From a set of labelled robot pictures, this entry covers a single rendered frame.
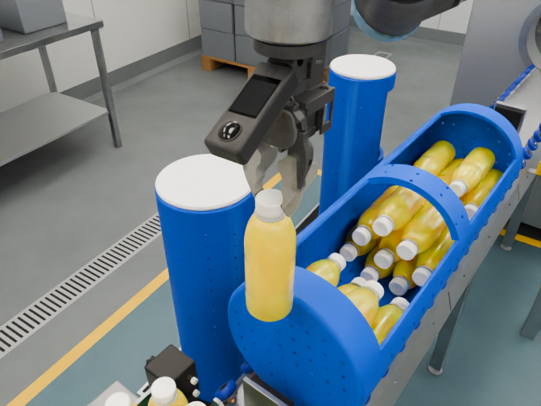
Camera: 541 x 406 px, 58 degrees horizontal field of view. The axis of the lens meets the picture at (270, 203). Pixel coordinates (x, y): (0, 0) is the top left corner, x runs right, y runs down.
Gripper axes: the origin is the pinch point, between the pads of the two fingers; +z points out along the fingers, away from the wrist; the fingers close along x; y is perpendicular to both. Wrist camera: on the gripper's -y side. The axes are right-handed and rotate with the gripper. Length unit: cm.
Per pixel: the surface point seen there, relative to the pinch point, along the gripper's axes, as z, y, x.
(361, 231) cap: 30.6, 39.2, 3.7
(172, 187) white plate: 39, 34, 58
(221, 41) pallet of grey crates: 107, 305, 282
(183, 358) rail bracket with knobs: 43.3, -1.6, 18.2
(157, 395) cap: 34.0, -13.7, 10.7
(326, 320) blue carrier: 21.0, 5.2, -7.2
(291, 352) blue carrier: 32.4, 5.0, -1.8
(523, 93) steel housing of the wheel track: 46, 188, 2
